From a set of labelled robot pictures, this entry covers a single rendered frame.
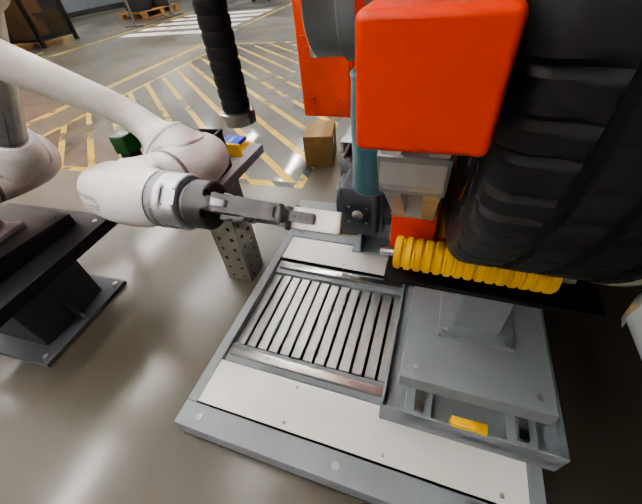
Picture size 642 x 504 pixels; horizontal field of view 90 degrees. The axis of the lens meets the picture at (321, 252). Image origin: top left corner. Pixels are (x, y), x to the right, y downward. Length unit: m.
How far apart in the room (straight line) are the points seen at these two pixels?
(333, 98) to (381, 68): 0.88
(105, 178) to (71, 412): 0.82
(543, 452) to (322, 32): 0.82
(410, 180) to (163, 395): 0.97
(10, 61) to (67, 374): 0.91
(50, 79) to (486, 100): 0.68
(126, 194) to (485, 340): 0.76
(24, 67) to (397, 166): 0.62
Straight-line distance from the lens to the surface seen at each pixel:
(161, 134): 0.70
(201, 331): 1.20
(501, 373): 0.82
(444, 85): 0.19
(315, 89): 1.08
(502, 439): 0.82
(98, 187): 0.61
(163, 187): 0.53
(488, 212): 0.29
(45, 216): 1.40
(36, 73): 0.75
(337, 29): 0.50
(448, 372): 0.79
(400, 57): 0.19
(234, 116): 0.45
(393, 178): 0.32
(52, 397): 1.33
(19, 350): 1.51
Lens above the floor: 0.91
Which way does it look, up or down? 43 degrees down
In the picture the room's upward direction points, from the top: 7 degrees counter-clockwise
